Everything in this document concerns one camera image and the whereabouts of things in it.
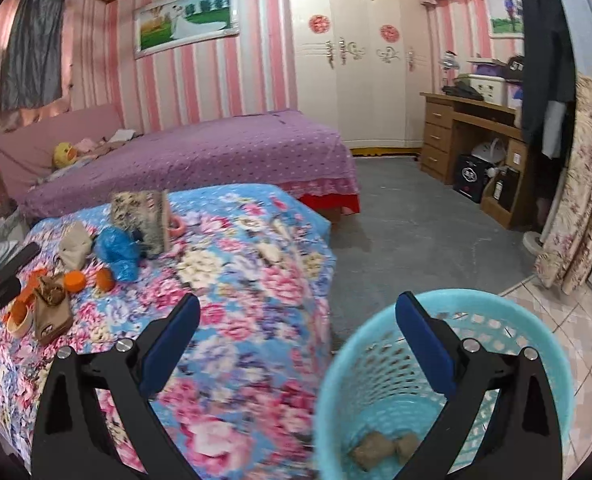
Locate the white round appliance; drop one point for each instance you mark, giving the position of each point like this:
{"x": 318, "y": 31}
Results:
{"x": 491, "y": 150}

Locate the dark cloth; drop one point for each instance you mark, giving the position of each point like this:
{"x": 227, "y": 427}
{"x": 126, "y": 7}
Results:
{"x": 462, "y": 91}

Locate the white storage box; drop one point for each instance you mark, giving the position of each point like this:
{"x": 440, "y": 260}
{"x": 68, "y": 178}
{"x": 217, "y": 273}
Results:
{"x": 488, "y": 89}

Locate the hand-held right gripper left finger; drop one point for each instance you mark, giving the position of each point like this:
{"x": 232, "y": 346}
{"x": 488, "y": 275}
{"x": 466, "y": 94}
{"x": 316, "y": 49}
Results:
{"x": 168, "y": 345}

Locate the beige cloth toy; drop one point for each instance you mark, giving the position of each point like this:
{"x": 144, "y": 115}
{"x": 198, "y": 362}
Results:
{"x": 75, "y": 247}

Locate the yellow duck plush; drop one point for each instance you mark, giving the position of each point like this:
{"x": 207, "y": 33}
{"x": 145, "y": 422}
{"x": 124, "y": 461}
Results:
{"x": 64, "y": 155}

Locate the brown paper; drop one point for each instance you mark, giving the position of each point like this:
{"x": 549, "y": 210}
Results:
{"x": 51, "y": 291}

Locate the light blue hanging shirt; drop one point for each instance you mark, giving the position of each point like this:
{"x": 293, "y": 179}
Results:
{"x": 553, "y": 130}

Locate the brown crumpled paper lump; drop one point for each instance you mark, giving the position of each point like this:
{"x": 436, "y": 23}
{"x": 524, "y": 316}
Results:
{"x": 408, "y": 445}
{"x": 371, "y": 450}

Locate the floral patterned box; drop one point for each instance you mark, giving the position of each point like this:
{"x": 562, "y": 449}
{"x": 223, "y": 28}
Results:
{"x": 140, "y": 215}

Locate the grey hanging cloth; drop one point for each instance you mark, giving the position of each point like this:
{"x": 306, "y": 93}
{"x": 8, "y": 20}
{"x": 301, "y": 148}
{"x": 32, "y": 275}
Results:
{"x": 33, "y": 45}

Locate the pink plush toy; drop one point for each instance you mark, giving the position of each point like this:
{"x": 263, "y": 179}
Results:
{"x": 86, "y": 146}

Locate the blue plastic bag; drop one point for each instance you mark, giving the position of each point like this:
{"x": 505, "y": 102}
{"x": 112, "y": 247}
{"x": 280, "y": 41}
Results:
{"x": 118, "y": 252}

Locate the orange ball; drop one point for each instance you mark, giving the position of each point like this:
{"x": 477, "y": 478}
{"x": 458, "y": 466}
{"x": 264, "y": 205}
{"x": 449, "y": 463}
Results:
{"x": 74, "y": 281}
{"x": 106, "y": 280}

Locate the black printed box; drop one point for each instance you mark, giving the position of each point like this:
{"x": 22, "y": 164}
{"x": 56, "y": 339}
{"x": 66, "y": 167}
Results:
{"x": 471, "y": 177}

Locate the wooden desk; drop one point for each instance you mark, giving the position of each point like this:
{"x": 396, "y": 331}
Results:
{"x": 446, "y": 130}

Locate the purple dotted bed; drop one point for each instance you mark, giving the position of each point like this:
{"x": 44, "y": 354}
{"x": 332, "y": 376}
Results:
{"x": 215, "y": 155}

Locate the red round wardrobe sticker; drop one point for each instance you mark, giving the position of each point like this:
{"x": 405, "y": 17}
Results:
{"x": 319, "y": 23}
{"x": 388, "y": 32}

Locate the orange carrot toy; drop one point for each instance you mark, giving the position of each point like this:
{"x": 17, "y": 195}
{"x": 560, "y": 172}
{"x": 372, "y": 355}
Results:
{"x": 34, "y": 282}

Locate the framed wedding wall picture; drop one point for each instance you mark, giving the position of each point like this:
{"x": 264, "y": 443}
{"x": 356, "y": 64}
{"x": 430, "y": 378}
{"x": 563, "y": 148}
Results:
{"x": 185, "y": 20}

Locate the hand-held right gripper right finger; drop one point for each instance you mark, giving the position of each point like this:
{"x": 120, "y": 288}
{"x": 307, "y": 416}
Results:
{"x": 423, "y": 345}

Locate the brown cardboard box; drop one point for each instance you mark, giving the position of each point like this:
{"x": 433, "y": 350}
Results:
{"x": 516, "y": 152}

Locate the purple box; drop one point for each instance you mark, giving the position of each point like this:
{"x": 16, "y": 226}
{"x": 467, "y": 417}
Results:
{"x": 493, "y": 67}

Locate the small framed wall picture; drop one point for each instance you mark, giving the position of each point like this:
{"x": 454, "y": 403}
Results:
{"x": 503, "y": 10}

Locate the white fan base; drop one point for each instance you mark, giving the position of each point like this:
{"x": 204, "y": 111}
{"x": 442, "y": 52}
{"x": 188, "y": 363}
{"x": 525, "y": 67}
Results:
{"x": 532, "y": 245}

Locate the white folded cloth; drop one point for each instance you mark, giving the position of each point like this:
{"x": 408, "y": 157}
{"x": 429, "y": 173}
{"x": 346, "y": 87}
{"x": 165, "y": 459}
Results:
{"x": 123, "y": 135}

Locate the silver desk lamp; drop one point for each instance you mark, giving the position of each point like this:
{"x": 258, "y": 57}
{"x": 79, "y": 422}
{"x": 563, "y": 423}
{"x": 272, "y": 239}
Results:
{"x": 450, "y": 62}

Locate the white wardrobe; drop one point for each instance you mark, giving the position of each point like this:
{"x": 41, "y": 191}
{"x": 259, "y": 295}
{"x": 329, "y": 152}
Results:
{"x": 356, "y": 70}

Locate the beige paper cup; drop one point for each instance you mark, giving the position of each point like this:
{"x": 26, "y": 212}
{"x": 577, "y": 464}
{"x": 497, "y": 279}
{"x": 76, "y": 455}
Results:
{"x": 19, "y": 321}

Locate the dark hanging jacket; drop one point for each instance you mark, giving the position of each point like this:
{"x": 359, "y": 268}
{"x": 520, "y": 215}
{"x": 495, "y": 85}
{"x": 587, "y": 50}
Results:
{"x": 543, "y": 55}

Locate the black bottle box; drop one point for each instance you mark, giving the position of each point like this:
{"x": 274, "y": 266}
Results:
{"x": 507, "y": 187}

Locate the light blue plastic basket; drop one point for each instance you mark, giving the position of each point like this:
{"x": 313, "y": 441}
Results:
{"x": 371, "y": 375}

